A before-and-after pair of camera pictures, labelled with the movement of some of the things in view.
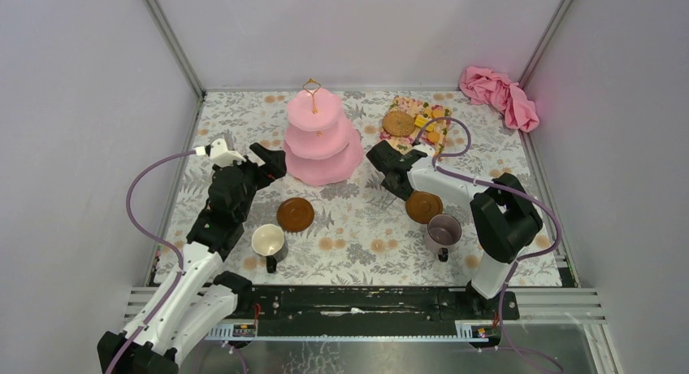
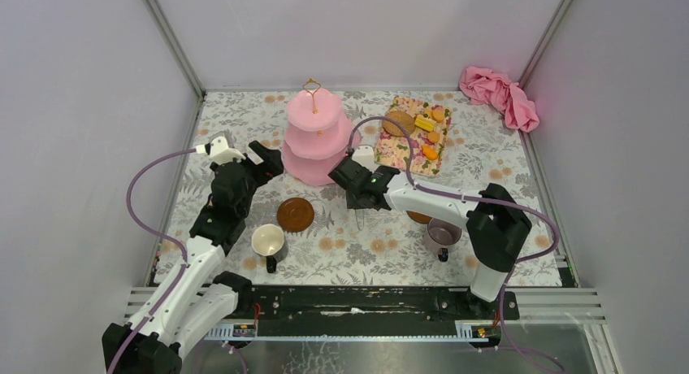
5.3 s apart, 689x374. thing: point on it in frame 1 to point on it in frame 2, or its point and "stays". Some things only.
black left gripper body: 257,166 stays
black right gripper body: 400,192 to 353,202
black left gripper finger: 265,154 stays
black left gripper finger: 274,168 stays
